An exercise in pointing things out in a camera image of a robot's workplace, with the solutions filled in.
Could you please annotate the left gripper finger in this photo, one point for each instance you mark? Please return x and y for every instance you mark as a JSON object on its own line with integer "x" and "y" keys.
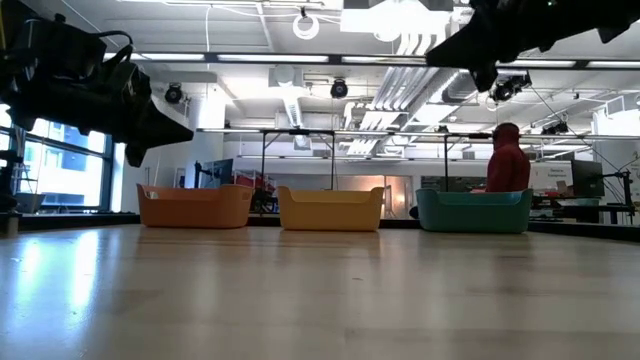
{"x": 136, "y": 155}
{"x": 162, "y": 125}

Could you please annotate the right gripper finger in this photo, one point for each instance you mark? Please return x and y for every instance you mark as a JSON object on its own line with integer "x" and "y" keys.
{"x": 470, "y": 45}
{"x": 485, "y": 77}

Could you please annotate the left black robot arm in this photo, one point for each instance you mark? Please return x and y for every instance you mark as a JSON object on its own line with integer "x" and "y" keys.
{"x": 6, "y": 75}

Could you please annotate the black round ceiling fixture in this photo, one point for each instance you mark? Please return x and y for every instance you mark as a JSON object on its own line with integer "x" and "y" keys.
{"x": 173, "y": 93}
{"x": 339, "y": 89}

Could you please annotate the large window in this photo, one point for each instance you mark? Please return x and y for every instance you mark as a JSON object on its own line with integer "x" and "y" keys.
{"x": 65, "y": 175}

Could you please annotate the black computer monitor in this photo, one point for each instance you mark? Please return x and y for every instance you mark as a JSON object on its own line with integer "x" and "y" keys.
{"x": 587, "y": 177}
{"x": 220, "y": 172}

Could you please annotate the orange plastic bin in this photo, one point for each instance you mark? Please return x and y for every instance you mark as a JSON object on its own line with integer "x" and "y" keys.
{"x": 195, "y": 210}

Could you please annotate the person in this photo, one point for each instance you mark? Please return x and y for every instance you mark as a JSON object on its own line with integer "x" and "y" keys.
{"x": 507, "y": 165}

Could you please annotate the dark silhouetted equipment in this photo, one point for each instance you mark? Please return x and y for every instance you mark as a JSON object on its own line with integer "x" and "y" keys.
{"x": 7, "y": 185}

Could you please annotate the overhead light bar beam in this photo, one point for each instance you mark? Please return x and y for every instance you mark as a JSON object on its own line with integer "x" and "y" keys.
{"x": 335, "y": 59}

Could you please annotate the teal plastic bin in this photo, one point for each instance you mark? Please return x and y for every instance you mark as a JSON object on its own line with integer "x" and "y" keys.
{"x": 475, "y": 215}

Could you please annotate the dark office desk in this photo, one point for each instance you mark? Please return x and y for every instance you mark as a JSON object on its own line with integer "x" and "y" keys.
{"x": 575, "y": 207}

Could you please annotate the yellow plastic bin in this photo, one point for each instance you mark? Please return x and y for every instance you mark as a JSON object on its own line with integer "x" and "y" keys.
{"x": 330, "y": 212}

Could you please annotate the black ceiling-mounted camera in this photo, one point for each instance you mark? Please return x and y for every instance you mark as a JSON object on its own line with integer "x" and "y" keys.
{"x": 507, "y": 90}

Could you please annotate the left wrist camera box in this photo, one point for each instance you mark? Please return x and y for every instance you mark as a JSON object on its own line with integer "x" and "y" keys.
{"x": 65, "y": 45}

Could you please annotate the black aluminium rig frame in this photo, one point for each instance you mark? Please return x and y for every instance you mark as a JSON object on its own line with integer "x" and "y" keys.
{"x": 75, "y": 219}

